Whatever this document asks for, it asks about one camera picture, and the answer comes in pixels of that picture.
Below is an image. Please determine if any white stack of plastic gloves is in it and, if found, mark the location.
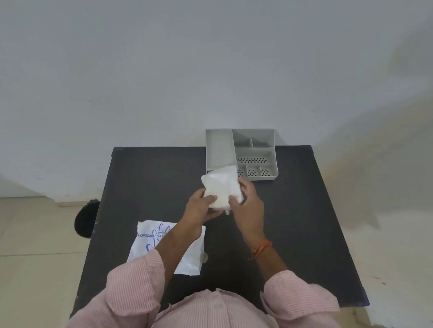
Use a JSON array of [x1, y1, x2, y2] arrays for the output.
[[201, 165, 245, 215]]

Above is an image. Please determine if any grey plastic organizer tray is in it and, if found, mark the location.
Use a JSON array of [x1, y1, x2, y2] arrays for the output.
[[205, 128, 280, 182]]

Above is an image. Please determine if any person's right forearm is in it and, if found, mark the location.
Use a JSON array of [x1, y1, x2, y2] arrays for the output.
[[244, 233, 289, 280]]

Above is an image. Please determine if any black round stool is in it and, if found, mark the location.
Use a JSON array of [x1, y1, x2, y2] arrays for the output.
[[74, 199, 101, 239]]

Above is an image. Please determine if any person's left forearm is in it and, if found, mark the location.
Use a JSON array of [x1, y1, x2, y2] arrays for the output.
[[154, 220, 204, 276]]

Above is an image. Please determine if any white packet with blue print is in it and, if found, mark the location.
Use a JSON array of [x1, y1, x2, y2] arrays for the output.
[[127, 220, 207, 276]]

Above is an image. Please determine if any person's left hand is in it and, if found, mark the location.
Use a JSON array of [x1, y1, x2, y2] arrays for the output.
[[182, 187, 224, 232]]

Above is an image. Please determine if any person's right hand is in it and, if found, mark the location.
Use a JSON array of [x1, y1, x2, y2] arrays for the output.
[[228, 178, 265, 244]]

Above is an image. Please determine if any orange thread bracelet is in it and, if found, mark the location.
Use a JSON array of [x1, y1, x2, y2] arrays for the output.
[[250, 240, 273, 261]]

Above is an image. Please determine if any pink striped shirt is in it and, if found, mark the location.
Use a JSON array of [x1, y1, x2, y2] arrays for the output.
[[64, 249, 341, 328]]

